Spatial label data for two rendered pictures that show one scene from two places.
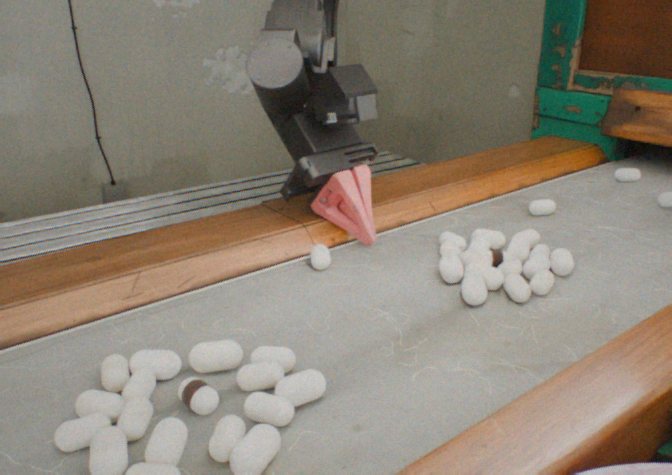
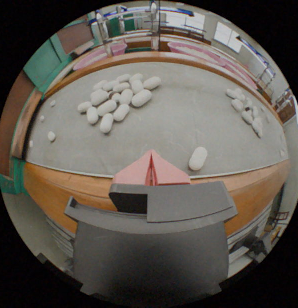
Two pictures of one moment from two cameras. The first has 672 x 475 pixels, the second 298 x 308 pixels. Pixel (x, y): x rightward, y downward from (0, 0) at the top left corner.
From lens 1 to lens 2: 0.65 m
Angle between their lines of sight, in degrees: 78
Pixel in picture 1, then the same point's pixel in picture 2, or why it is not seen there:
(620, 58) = (6, 159)
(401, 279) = (165, 114)
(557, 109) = (18, 184)
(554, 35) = (4, 186)
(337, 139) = (145, 255)
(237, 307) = (239, 146)
